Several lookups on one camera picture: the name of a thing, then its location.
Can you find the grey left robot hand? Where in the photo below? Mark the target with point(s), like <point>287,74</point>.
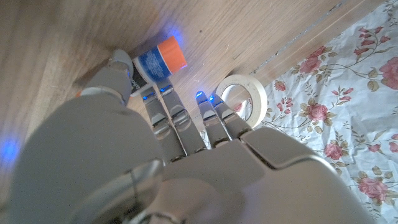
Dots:
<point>202,186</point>

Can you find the orange glue stick body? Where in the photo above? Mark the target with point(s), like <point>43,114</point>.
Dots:
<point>158,62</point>

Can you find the cream masking tape roll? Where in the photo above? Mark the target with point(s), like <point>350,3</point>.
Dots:
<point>258,93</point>

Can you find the floral backdrop cloth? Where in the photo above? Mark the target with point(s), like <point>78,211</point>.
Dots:
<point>342,109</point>

